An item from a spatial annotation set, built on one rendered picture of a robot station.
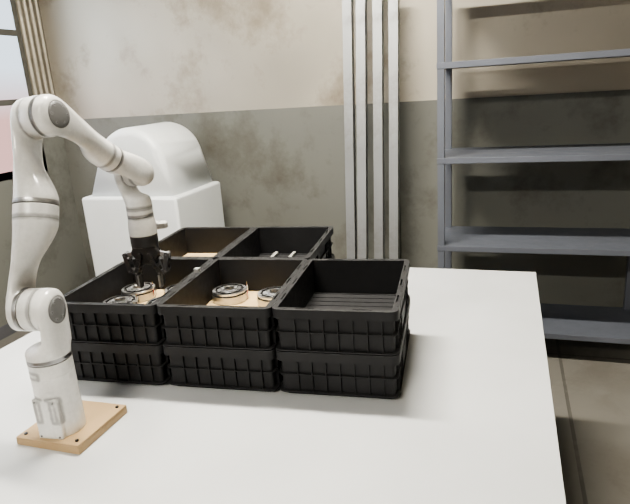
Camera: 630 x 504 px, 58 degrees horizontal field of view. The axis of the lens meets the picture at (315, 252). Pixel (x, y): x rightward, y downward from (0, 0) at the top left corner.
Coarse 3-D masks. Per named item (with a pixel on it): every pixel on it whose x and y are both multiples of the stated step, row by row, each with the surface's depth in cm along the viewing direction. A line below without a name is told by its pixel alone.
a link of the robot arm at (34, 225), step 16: (16, 208) 121; (32, 208) 120; (48, 208) 122; (16, 224) 120; (32, 224) 120; (48, 224) 122; (16, 240) 120; (32, 240) 121; (48, 240) 124; (16, 256) 121; (32, 256) 122; (16, 272) 121; (32, 272) 124; (16, 288) 121; (16, 320) 119
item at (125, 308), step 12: (120, 264) 179; (204, 264) 173; (96, 276) 168; (156, 300) 145; (72, 312) 148; (84, 312) 147; (96, 312) 146; (108, 312) 145; (120, 312) 144; (132, 312) 144; (144, 312) 143; (156, 312) 143
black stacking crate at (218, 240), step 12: (168, 240) 209; (180, 240) 218; (192, 240) 222; (204, 240) 221; (216, 240) 220; (228, 240) 219; (180, 252) 218; (192, 252) 224; (204, 252) 222; (216, 252) 221
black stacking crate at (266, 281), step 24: (216, 264) 176; (240, 264) 176; (264, 264) 174; (288, 264) 172; (192, 288) 159; (168, 336) 145; (192, 336) 142; (216, 336) 141; (240, 336) 140; (264, 336) 138
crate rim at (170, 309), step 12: (300, 264) 167; (192, 276) 162; (180, 288) 153; (168, 300) 146; (276, 300) 140; (168, 312) 141; (180, 312) 140; (192, 312) 140; (204, 312) 139; (216, 312) 138; (228, 312) 137; (240, 312) 137; (252, 312) 136; (264, 312) 135
